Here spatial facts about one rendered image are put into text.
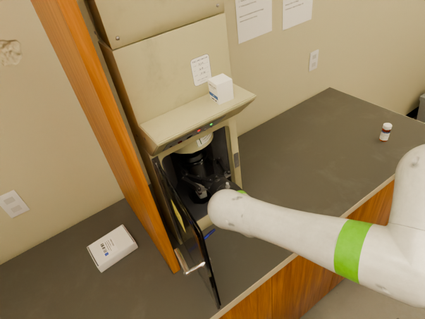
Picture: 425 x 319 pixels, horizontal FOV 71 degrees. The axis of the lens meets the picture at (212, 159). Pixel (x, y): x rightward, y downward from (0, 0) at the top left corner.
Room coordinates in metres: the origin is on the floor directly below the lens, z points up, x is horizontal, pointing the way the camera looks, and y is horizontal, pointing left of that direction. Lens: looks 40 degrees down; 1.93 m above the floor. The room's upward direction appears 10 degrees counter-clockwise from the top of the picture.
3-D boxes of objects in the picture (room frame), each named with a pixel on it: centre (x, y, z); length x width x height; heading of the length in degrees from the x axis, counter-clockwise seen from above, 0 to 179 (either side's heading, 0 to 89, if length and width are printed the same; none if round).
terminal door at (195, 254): (0.54, 0.11, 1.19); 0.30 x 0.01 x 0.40; 21
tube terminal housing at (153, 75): (0.88, 0.10, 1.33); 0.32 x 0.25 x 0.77; 118
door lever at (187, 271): (0.46, 0.11, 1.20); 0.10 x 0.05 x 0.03; 21
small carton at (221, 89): (0.76, -0.06, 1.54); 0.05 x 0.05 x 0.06; 23
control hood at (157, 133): (0.72, 0.01, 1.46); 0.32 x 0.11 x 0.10; 118
